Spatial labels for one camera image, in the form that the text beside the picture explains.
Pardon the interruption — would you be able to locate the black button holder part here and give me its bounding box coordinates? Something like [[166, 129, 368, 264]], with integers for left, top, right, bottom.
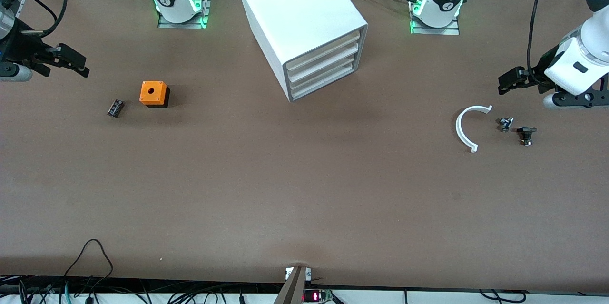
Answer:
[[516, 127, 538, 147]]

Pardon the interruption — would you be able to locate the device with red display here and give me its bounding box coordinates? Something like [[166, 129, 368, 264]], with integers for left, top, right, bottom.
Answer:
[[303, 289, 334, 303]]

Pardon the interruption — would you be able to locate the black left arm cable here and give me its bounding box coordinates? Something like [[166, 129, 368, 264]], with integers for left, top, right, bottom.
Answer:
[[525, 0, 555, 88]]

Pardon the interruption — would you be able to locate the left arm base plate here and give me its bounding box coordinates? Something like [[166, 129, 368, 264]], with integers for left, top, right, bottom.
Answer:
[[409, 0, 461, 36]]

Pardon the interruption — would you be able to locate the black looped cable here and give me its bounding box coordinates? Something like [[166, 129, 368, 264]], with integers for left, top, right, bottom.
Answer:
[[62, 239, 114, 291]]

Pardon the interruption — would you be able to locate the white drawer cabinet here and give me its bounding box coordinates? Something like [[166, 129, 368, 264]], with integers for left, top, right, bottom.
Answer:
[[236, 0, 369, 103]]

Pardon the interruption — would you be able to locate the white curved plastic arc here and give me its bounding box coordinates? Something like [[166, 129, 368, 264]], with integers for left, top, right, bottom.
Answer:
[[455, 105, 493, 154]]

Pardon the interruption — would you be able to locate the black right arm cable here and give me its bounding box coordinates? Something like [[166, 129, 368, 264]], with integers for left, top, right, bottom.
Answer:
[[9, 0, 69, 39]]

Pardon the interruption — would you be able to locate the white drawer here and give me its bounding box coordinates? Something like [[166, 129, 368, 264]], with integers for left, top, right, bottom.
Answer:
[[289, 55, 358, 96], [287, 43, 360, 83], [285, 31, 361, 71]]

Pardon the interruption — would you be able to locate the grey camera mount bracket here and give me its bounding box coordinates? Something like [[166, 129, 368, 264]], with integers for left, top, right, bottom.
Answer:
[[273, 266, 313, 304]]

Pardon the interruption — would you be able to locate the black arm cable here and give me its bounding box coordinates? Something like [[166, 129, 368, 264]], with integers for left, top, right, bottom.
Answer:
[[9, 0, 69, 39], [525, 0, 555, 88]]

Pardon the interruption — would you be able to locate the orange box with hole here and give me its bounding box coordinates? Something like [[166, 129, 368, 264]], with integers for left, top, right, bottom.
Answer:
[[139, 80, 171, 109]]

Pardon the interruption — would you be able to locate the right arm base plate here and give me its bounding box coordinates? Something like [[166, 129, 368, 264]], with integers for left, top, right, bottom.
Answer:
[[157, 0, 213, 29]]

